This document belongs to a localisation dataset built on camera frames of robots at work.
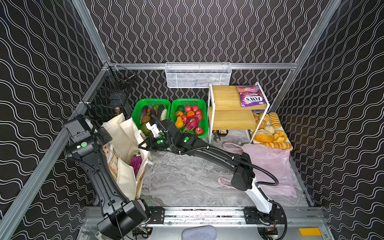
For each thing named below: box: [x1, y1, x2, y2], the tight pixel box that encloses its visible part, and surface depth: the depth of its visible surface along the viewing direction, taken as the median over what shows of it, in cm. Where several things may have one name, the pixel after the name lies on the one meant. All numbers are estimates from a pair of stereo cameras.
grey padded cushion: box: [181, 225, 217, 240], surface depth 69 cm
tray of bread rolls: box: [249, 112, 293, 149], surface depth 102 cm
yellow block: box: [299, 228, 322, 236], surface depth 72 cm
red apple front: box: [194, 127, 204, 136], surface depth 105 cm
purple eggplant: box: [141, 105, 148, 118], surface depth 119 cm
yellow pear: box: [175, 116, 184, 129], surface depth 109 cm
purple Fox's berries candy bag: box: [236, 85, 267, 107], surface depth 80 cm
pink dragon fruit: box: [185, 115, 199, 131], surface depth 106 cm
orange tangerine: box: [187, 110, 195, 117], surface depth 115 cm
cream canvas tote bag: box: [101, 113, 153, 201], surface depth 72 cm
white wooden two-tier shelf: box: [207, 82, 270, 144], surface depth 85 cm
